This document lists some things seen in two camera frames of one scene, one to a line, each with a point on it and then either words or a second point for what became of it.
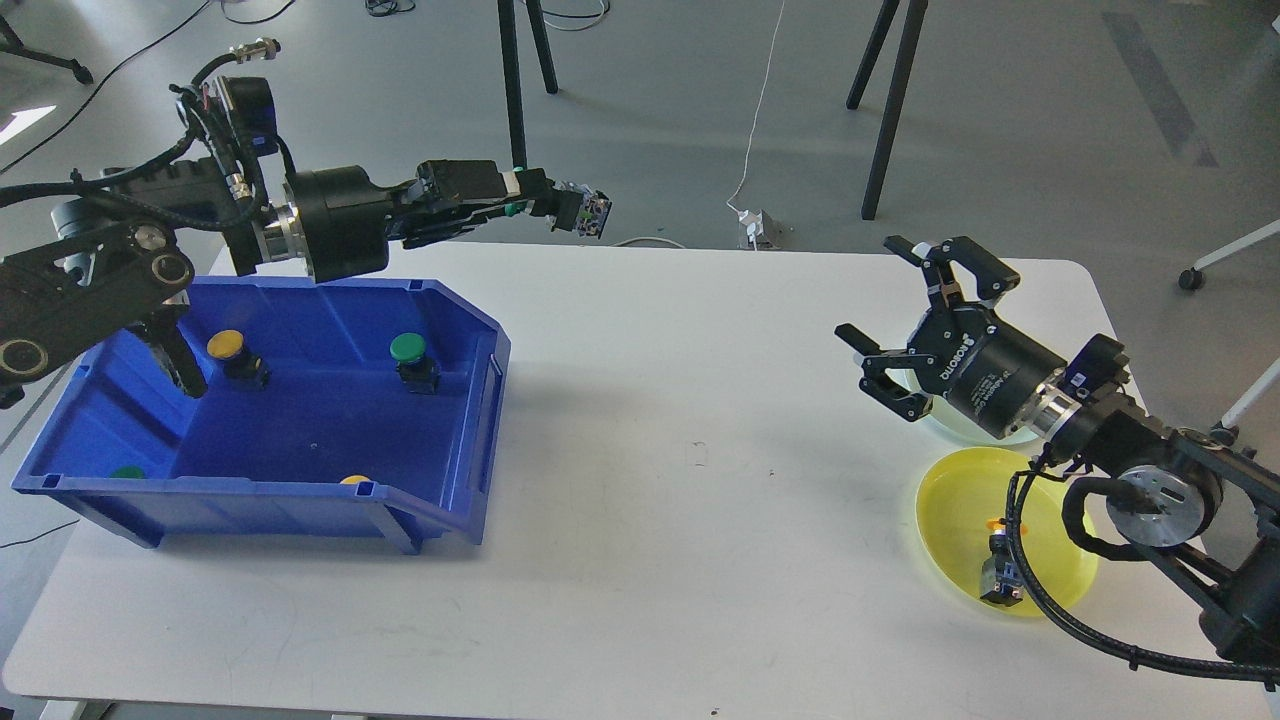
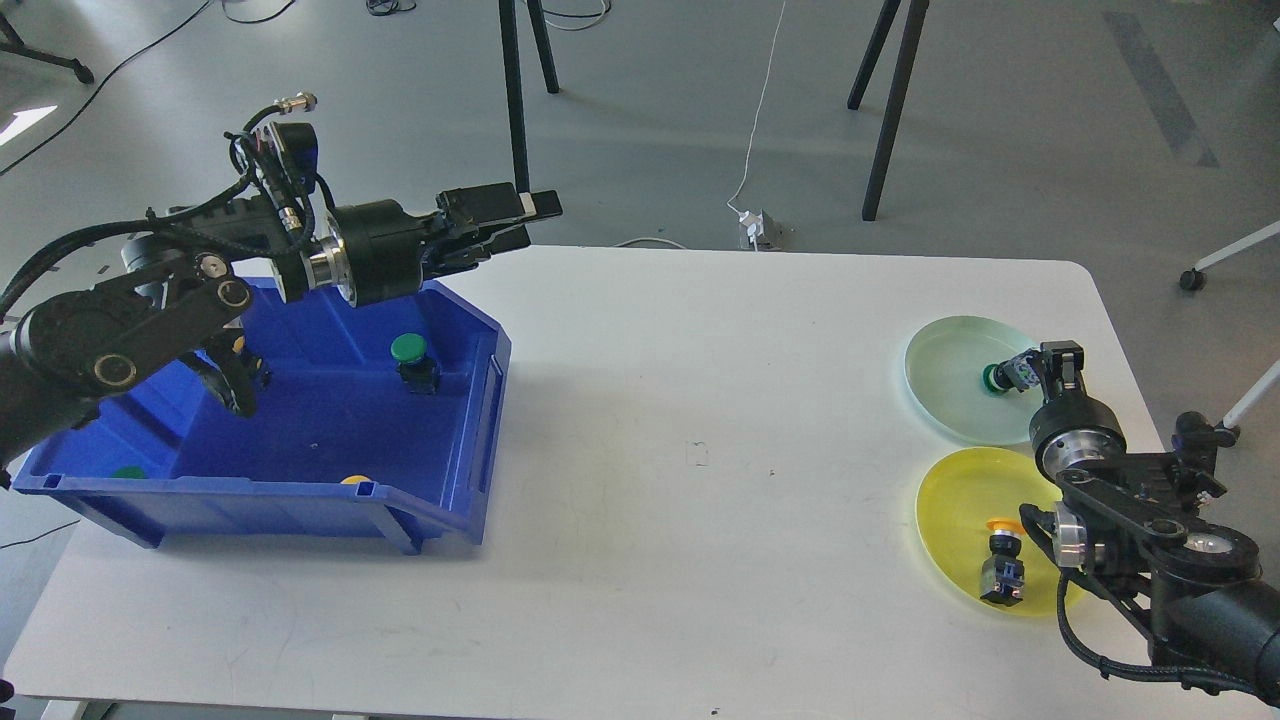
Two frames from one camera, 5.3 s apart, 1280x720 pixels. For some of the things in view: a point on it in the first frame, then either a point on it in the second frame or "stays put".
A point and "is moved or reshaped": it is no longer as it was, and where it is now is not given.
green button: [594, 210] is moved or reshaped
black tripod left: [507, 16] stays put
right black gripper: [984, 366] -> [1069, 431]
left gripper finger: [477, 181] -> [464, 208]
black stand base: [11, 43] stays put
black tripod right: [896, 84] stays put
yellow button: [1001, 579] stays put
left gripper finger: [446, 229] -> [487, 239]
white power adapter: [754, 224] stays put
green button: [419, 371] stays put
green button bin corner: [129, 472] stays put
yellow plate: [968, 489] stays put
